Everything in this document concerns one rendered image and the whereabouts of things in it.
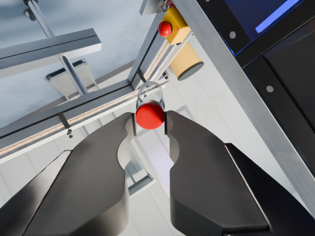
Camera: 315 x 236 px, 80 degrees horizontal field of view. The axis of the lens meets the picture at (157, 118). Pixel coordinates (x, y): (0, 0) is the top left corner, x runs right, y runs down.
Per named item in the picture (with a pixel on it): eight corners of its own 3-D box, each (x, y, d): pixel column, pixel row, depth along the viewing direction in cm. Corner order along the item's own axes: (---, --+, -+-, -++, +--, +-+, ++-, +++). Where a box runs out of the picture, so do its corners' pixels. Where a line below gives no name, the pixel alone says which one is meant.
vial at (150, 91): (162, 79, 16) (165, 100, 13) (163, 103, 17) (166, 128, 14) (137, 81, 16) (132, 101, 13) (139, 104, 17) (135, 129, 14)
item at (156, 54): (174, -36, 55) (203, 7, 54) (209, -39, 62) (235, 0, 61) (125, 78, 116) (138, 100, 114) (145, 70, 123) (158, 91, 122)
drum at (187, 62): (151, 46, 297) (175, 84, 291) (153, 29, 254) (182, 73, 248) (174, 34, 304) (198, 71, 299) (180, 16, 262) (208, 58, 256)
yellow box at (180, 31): (186, 3, 55) (199, 24, 54) (175, 22, 61) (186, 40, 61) (166, 7, 51) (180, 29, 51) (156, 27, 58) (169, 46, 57)
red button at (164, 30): (170, 16, 53) (177, 28, 53) (164, 26, 57) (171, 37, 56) (159, 18, 51) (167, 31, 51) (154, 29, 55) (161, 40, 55)
